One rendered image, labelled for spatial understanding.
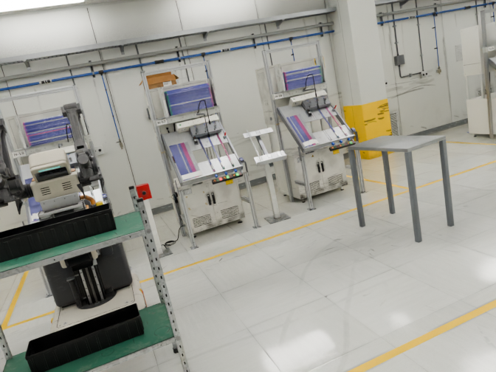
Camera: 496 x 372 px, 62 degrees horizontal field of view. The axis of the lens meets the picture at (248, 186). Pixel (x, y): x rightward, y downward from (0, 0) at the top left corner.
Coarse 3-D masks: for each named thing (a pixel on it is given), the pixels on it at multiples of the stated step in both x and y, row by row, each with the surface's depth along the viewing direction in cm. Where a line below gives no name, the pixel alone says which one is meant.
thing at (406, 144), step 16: (368, 144) 377; (384, 144) 362; (400, 144) 348; (416, 144) 335; (352, 160) 387; (384, 160) 408; (352, 176) 393; (448, 176) 352; (448, 192) 354; (416, 208) 338; (448, 208) 358; (416, 224) 340; (448, 224) 363; (416, 240) 345
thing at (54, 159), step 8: (40, 152) 252; (48, 152) 251; (56, 152) 252; (64, 152) 254; (32, 160) 247; (40, 160) 247; (48, 160) 247; (56, 160) 248; (64, 160) 250; (32, 168) 243; (40, 168) 244; (48, 168) 246; (56, 168) 249; (64, 168) 252; (40, 176) 249; (48, 176) 251; (56, 176) 254
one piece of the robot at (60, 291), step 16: (112, 256) 298; (48, 272) 285; (64, 272) 289; (80, 272) 287; (96, 272) 292; (112, 272) 300; (128, 272) 304; (64, 288) 290; (80, 288) 293; (96, 288) 294; (112, 288) 302; (64, 304) 292; (80, 304) 291
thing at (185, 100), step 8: (184, 88) 461; (192, 88) 461; (200, 88) 464; (208, 88) 468; (168, 96) 453; (176, 96) 456; (184, 96) 459; (192, 96) 462; (200, 96) 466; (208, 96) 469; (168, 104) 457; (176, 104) 458; (184, 104) 460; (192, 104) 464; (200, 104) 467; (208, 104) 470; (176, 112) 459; (184, 112) 462
